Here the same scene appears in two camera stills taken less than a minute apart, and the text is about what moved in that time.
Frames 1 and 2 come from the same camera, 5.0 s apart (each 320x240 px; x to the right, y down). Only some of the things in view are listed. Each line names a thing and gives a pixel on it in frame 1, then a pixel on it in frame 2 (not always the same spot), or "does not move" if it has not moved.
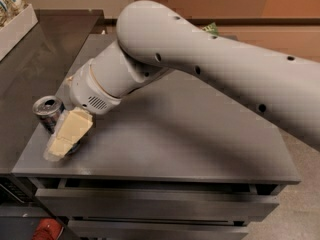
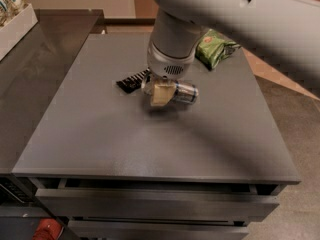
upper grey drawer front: x=158 y=204 does not move
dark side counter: x=36 y=70 does not move
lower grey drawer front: x=157 y=230 does not move
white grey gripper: x=87 y=90 to x=165 y=66
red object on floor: x=47 y=229 does not move
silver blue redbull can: x=48 y=110 to x=185 y=91
